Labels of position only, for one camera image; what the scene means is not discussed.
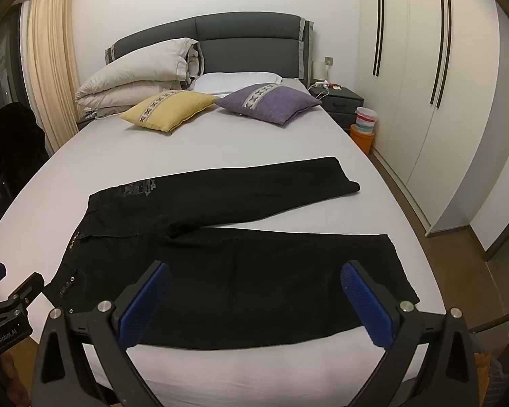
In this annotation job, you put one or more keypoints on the yellow cushion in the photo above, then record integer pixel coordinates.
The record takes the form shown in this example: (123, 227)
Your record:
(169, 108)

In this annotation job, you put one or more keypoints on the small red item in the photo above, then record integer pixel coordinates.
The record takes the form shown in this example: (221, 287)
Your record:
(335, 87)

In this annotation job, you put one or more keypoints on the grey padded headboard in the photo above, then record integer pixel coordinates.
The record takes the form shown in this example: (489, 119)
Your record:
(246, 38)

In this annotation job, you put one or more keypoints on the black pants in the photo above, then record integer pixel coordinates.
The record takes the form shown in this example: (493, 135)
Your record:
(246, 271)

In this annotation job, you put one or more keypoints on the bed with white sheet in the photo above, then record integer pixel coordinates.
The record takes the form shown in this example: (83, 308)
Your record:
(237, 140)

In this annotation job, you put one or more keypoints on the dark clothing heap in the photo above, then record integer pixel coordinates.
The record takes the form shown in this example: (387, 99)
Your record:
(15, 140)

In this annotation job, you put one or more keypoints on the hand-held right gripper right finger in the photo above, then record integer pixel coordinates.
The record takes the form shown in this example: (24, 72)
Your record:
(367, 305)

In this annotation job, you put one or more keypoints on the beige curtain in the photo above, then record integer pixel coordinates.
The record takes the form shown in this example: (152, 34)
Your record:
(51, 59)

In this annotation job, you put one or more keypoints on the white wardrobe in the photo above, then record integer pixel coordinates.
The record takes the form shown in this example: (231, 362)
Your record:
(411, 93)

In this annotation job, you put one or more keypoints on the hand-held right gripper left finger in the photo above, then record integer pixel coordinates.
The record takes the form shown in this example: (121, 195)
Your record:
(146, 305)

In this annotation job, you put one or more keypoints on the orange round box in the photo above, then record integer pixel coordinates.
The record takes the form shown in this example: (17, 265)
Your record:
(362, 142)

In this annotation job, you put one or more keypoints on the white pillow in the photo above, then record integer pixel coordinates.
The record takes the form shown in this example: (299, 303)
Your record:
(233, 81)

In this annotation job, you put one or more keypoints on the folded beige duvet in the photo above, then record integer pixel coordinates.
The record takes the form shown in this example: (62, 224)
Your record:
(140, 76)

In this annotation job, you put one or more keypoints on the purple cushion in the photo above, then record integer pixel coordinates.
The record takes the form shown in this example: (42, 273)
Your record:
(267, 101)

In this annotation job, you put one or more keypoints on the dark grey nightstand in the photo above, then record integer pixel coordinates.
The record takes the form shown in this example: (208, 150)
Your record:
(341, 101)

